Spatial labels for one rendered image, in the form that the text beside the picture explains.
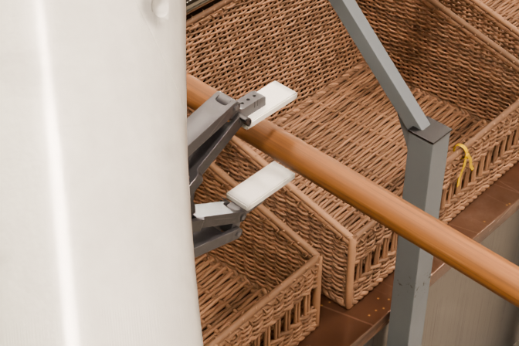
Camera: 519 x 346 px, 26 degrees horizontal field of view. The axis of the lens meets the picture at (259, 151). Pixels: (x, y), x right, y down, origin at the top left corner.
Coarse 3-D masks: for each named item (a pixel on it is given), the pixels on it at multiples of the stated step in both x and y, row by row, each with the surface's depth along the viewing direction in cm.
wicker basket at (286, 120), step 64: (256, 0) 200; (320, 0) 212; (384, 0) 214; (192, 64) 192; (256, 64) 203; (320, 64) 216; (448, 64) 210; (512, 64) 199; (320, 128) 209; (384, 128) 209; (512, 128) 194; (320, 192) 195; (448, 192) 195; (384, 256) 177
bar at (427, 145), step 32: (192, 0) 134; (352, 0) 150; (352, 32) 150; (384, 64) 149; (416, 128) 150; (448, 128) 150; (416, 160) 152; (416, 192) 155; (416, 256) 161; (416, 288) 165; (416, 320) 171
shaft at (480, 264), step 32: (192, 96) 114; (256, 128) 109; (288, 160) 107; (320, 160) 105; (352, 192) 103; (384, 192) 102; (384, 224) 101; (416, 224) 99; (448, 256) 97; (480, 256) 96; (512, 288) 94
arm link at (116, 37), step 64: (0, 0) 46; (64, 0) 46; (128, 0) 48; (0, 64) 46; (64, 64) 46; (128, 64) 47; (0, 128) 45; (64, 128) 45; (128, 128) 46; (0, 192) 45; (64, 192) 44; (128, 192) 45; (0, 256) 44; (64, 256) 43; (128, 256) 44; (192, 256) 48; (0, 320) 44; (64, 320) 43; (128, 320) 43; (192, 320) 46
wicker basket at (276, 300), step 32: (224, 192) 171; (256, 224) 169; (224, 256) 180; (256, 256) 174; (288, 256) 168; (320, 256) 163; (224, 288) 177; (256, 288) 177; (288, 288) 159; (320, 288) 167; (224, 320) 172; (256, 320) 156; (288, 320) 164
